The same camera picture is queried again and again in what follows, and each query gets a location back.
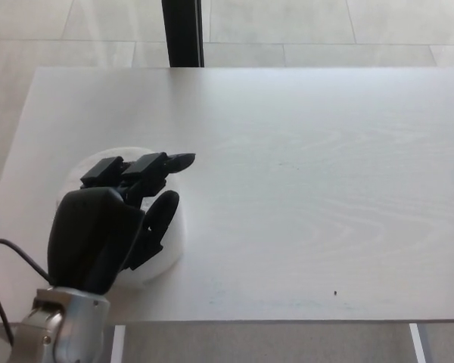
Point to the white metal table leg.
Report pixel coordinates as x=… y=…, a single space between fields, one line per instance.
x=118 y=346
x=418 y=344

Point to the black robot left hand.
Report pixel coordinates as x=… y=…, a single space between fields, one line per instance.
x=87 y=234

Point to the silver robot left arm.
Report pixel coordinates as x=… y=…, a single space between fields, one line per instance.
x=68 y=329

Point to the black vertical frame post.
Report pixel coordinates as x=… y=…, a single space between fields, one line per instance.
x=183 y=34

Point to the white toilet paper roll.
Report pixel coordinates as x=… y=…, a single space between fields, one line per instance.
x=174 y=242

